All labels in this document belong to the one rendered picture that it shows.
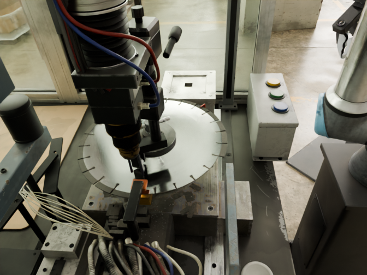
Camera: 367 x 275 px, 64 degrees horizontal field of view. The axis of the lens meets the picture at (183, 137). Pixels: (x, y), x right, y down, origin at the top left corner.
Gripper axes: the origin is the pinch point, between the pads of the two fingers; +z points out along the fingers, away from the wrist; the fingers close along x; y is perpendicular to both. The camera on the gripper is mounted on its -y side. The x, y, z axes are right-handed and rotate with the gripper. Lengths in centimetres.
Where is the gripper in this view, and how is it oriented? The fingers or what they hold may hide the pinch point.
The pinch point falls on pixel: (342, 55)
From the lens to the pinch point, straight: 124.1
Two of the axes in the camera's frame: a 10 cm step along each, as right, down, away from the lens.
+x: -5.7, -5.2, 6.4
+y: 8.2, -4.0, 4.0
